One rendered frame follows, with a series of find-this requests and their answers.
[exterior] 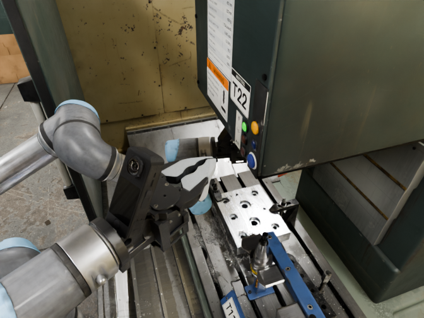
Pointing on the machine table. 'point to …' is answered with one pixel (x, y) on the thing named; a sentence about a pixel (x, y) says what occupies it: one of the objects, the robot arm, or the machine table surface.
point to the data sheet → (221, 34)
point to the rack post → (257, 291)
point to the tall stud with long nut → (324, 280)
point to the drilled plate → (261, 214)
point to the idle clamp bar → (314, 290)
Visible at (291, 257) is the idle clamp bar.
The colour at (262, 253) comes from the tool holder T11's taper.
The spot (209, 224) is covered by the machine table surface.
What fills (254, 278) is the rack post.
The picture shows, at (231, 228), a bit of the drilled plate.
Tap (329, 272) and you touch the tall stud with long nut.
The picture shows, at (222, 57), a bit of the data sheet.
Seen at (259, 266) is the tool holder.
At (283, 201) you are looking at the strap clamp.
